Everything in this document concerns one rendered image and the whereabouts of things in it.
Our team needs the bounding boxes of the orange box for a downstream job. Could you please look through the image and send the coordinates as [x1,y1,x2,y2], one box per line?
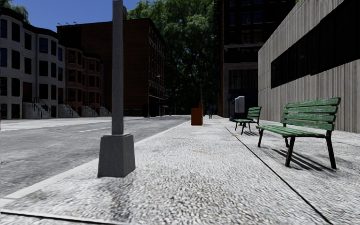
[191,102,203,126]

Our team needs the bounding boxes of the blue letter box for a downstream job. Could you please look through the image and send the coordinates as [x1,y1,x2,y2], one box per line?
[226,94,236,122]

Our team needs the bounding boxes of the trees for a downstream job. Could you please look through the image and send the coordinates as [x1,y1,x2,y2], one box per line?
[126,0,220,115]

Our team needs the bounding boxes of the red brick building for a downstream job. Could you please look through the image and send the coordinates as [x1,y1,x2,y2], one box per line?
[57,18,166,118]

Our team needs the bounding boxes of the grey pole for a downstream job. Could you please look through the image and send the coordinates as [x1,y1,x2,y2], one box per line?
[97,0,136,178]

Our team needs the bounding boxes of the green bench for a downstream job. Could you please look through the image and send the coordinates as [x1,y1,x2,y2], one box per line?
[255,97,341,170]
[234,106,262,135]

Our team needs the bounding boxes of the dark building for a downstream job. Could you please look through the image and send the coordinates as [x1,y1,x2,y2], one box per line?
[213,0,296,118]

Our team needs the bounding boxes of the red brick row house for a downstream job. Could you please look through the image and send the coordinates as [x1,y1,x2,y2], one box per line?
[64,47,112,118]

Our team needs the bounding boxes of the pale concrete building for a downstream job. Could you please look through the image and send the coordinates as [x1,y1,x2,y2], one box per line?
[257,0,360,134]

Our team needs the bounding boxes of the white stone row house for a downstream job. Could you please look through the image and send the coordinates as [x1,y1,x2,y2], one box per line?
[0,7,80,120]

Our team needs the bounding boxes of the tree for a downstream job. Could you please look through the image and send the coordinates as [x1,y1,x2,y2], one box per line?
[0,0,30,23]

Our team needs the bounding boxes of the white box on a post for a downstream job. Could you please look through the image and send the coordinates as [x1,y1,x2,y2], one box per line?
[234,96,245,121]

